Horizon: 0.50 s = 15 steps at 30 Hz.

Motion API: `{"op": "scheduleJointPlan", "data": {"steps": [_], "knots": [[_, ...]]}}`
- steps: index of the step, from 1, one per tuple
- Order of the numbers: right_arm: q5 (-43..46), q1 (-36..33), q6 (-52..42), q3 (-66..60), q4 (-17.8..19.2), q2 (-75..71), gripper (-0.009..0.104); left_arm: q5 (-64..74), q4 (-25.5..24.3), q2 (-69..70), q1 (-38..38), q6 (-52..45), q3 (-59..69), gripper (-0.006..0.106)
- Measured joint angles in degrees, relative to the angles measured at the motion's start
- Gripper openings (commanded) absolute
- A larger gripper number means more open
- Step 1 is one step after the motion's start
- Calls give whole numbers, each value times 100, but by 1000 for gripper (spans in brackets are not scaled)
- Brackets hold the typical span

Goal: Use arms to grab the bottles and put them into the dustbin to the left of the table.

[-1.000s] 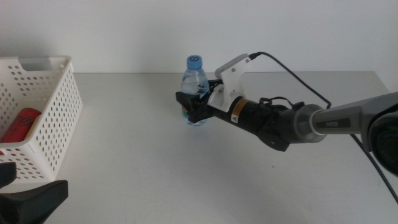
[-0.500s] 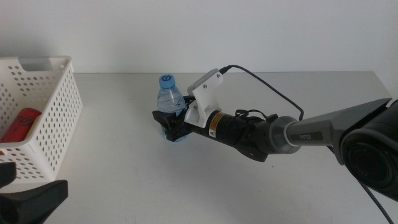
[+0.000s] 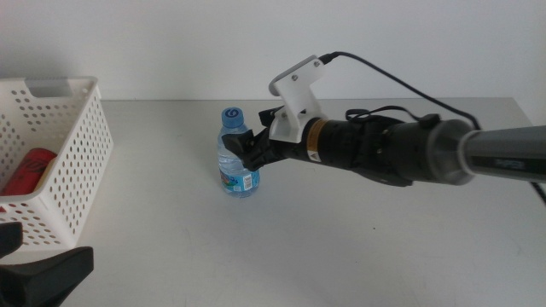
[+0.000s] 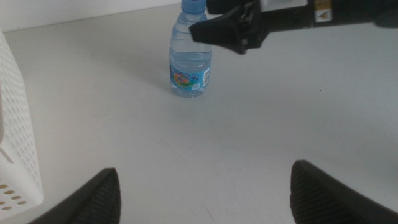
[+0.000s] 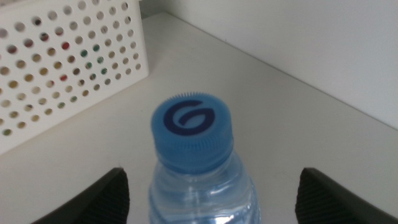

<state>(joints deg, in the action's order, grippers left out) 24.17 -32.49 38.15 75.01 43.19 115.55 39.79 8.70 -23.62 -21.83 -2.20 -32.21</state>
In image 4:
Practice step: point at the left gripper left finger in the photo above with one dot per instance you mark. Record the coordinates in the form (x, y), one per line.
(93, 202)

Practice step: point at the white perforated plastic basket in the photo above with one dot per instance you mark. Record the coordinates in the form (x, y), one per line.
(17, 155)

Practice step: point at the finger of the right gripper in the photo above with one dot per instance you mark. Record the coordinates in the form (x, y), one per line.
(217, 32)
(224, 6)

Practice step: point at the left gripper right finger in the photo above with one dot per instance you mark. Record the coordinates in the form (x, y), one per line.
(326, 199)

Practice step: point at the clear water bottle blue cap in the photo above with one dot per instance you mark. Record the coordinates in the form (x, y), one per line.
(189, 65)

